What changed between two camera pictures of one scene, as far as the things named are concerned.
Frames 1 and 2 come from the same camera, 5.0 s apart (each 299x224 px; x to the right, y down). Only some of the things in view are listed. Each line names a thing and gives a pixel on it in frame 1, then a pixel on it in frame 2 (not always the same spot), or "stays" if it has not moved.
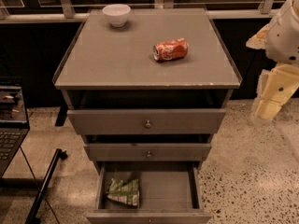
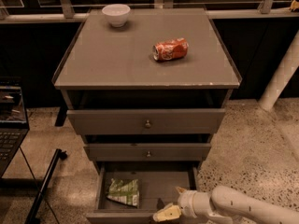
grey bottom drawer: [170, 192] stays
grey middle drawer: [149, 152] stays
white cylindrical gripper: [284, 37] -> [187, 203]
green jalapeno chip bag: [128, 193] stays
